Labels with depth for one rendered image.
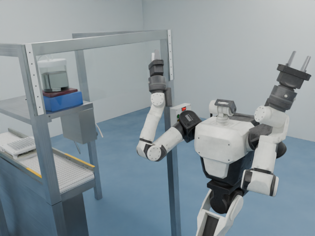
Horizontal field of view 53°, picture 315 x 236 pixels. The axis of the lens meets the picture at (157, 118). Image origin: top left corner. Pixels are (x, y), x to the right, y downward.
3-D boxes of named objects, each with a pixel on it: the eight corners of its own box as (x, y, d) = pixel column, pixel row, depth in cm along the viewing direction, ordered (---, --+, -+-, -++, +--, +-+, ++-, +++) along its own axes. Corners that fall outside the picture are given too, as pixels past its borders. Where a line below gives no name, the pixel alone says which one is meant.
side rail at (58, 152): (95, 171, 195) (94, 166, 194) (93, 172, 194) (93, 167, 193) (10, 130, 285) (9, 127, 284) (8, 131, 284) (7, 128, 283)
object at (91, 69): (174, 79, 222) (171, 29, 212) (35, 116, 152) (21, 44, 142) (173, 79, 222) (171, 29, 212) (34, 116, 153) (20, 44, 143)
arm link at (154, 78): (160, 66, 169) (161, 88, 167) (143, 66, 166) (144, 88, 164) (168, 59, 157) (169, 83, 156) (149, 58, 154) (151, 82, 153)
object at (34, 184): (95, 186, 200) (93, 172, 197) (54, 206, 181) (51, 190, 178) (12, 142, 288) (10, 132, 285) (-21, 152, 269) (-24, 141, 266)
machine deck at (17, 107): (93, 109, 184) (93, 102, 183) (31, 127, 159) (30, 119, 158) (43, 96, 226) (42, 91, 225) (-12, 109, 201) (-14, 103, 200)
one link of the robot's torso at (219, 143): (214, 158, 188) (213, 101, 178) (270, 173, 167) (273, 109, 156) (185, 179, 167) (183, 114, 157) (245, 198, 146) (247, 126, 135)
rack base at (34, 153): (48, 151, 232) (47, 148, 231) (14, 163, 216) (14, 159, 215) (33, 143, 249) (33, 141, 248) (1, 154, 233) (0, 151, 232)
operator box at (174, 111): (192, 136, 239) (191, 103, 231) (177, 143, 228) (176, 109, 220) (185, 135, 243) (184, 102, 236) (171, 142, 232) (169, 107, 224)
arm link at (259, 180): (252, 139, 119) (242, 189, 117) (281, 144, 116) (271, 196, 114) (252, 142, 129) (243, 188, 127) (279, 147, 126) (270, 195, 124)
